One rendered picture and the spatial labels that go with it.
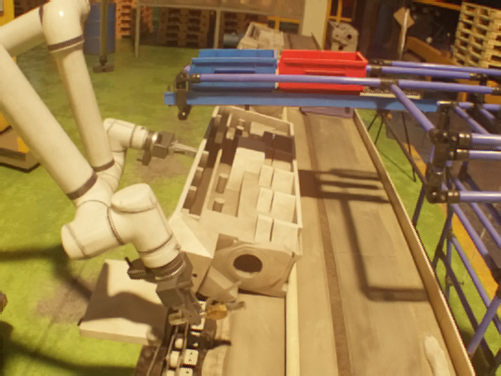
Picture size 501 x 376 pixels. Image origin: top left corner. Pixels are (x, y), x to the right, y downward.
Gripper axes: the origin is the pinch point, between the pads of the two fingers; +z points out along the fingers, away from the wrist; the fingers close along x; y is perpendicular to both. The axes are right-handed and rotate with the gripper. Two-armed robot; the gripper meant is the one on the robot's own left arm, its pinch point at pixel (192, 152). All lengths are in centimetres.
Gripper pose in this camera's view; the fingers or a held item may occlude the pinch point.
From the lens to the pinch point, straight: 161.6
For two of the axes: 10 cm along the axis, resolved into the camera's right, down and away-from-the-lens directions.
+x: 0.8, -4.4, 8.9
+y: 2.5, -8.6, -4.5
